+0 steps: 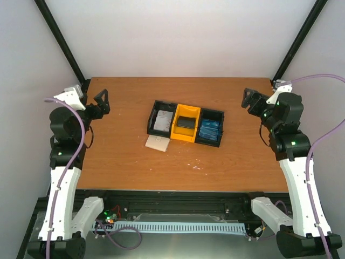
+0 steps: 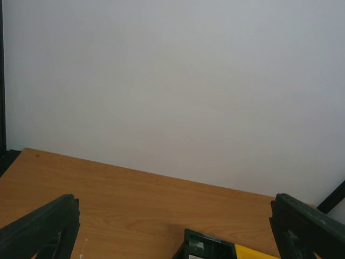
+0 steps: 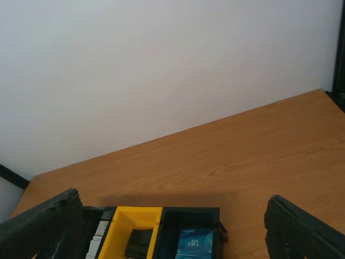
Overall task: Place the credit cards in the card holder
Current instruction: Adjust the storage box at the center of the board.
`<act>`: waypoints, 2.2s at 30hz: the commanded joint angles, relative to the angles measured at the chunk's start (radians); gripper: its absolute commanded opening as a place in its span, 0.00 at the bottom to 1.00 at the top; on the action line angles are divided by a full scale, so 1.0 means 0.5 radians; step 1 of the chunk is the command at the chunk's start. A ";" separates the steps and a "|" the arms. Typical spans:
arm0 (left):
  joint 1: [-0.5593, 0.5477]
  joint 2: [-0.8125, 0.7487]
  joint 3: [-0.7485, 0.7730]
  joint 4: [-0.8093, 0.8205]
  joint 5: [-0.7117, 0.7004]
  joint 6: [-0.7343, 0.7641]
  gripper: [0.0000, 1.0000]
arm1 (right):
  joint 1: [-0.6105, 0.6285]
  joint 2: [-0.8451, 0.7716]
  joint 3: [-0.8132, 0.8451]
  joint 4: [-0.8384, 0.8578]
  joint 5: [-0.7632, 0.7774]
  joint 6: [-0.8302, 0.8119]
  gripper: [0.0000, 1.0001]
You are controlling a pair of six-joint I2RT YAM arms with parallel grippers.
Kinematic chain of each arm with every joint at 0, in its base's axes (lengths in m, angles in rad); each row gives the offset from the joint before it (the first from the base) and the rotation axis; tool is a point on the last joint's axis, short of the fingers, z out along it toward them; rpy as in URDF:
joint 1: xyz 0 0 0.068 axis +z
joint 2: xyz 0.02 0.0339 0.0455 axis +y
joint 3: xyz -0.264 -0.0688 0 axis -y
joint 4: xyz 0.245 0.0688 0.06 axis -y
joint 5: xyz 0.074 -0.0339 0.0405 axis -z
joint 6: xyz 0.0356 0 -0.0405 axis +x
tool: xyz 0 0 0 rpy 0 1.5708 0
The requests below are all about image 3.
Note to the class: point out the black frame post left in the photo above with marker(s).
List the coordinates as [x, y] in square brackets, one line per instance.
[13, 178]

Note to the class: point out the black card bin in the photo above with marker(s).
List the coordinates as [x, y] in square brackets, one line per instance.
[91, 218]
[174, 219]

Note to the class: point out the black frame post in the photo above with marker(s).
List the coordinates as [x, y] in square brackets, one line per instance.
[13, 178]
[337, 92]

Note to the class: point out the white card stack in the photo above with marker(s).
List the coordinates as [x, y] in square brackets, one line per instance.
[95, 243]

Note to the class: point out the blue card stack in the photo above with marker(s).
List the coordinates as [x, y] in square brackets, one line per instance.
[195, 243]

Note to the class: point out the black card stack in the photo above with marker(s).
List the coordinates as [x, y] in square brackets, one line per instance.
[138, 244]

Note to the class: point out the black frame post right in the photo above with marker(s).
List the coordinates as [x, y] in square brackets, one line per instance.
[337, 92]

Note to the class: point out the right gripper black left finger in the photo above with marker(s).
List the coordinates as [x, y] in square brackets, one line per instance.
[51, 229]

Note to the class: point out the yellow middle card bin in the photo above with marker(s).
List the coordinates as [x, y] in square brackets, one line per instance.
[125, 220]

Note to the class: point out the black left card bin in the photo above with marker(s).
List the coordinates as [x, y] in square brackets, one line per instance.
[91, 218]

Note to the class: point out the black right card bin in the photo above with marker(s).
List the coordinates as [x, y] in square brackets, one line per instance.
[174, 219]

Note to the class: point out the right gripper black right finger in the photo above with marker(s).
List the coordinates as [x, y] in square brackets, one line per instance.
[294, 233]

